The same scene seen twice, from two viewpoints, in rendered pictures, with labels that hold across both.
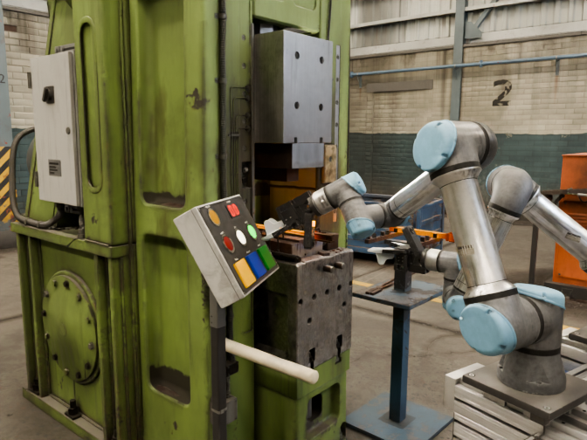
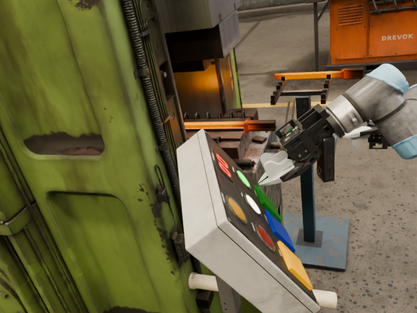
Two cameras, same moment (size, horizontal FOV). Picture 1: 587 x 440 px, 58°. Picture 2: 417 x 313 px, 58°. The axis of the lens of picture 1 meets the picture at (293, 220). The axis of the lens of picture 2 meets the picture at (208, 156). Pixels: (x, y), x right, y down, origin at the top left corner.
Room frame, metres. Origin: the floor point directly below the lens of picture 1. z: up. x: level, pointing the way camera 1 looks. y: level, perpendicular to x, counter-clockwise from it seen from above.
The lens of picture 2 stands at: (0.99, 0.40, 1.55)
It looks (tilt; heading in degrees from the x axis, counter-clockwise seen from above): 29 degrees down; 344
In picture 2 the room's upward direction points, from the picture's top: 11 degrees counter-clockwise
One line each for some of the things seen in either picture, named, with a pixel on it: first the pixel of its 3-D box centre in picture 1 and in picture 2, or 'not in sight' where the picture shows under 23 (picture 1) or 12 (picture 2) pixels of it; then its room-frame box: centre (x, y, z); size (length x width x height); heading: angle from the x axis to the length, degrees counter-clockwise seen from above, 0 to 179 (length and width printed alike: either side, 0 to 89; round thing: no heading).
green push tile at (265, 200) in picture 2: (265, 257); (265, 204); (1.64, 0.09, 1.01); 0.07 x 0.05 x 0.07; 165
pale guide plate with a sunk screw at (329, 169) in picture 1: (328, 163); not in sight; (2.39, -0.16, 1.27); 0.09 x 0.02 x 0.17; 140
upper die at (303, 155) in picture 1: (268, 154); (167, 39); (2.19, 0.10, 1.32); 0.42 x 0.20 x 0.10; 50
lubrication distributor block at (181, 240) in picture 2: not in sight; (182, 245); (1.85, 0.27, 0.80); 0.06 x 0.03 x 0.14; 140
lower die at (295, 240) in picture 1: (268, 239); (189, 139); (2.19, 0.10, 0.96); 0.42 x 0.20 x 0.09; 50
